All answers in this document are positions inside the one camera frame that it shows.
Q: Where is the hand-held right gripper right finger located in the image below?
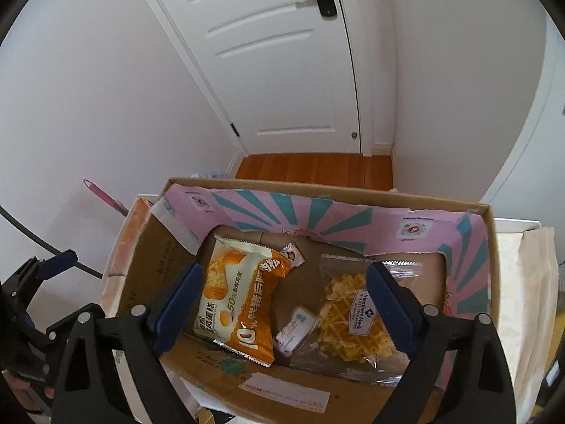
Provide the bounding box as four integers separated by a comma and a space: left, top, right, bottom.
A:
367, 261, 517, 424

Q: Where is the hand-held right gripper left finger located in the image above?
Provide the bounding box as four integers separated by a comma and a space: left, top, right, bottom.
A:
53, 263, 204, 424

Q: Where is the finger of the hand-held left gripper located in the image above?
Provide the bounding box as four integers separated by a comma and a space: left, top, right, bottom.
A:
26, 313, 82, 349
0, 250, 79, 294

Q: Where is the clear waffle biscuit packet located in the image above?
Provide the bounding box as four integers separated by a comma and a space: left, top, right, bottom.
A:
289, 254, 425, 389

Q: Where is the cardboard box with pink flaps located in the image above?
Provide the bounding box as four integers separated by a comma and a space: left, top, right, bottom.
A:
99, 178, 493, 424

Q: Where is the orange cake snack packet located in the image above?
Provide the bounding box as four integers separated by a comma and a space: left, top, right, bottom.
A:
193, 234, 293, 366

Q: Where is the small white candy packet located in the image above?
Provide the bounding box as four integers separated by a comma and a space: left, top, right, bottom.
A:
274, 306, 319, 354

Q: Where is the small brown candy packet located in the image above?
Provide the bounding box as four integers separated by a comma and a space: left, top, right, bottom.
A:
282, 243, 306, 269

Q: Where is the person's left hand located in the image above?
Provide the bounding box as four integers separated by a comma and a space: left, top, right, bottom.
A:
0, 369, 56, 413

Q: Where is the pink stick tool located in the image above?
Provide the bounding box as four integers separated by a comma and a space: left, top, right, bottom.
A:
83, 179, 130, 215

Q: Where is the white paper bag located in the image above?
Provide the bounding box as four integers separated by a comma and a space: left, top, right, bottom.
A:
486, 225, 559, 424

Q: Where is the clear plastic bag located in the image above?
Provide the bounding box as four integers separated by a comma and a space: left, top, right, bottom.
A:
190, 165, 240, 182

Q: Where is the white panelled door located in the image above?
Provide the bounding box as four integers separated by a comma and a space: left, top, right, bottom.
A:
127, 0, 375, 158

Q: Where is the black cable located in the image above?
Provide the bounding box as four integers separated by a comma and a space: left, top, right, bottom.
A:
0, 205, 107, 277

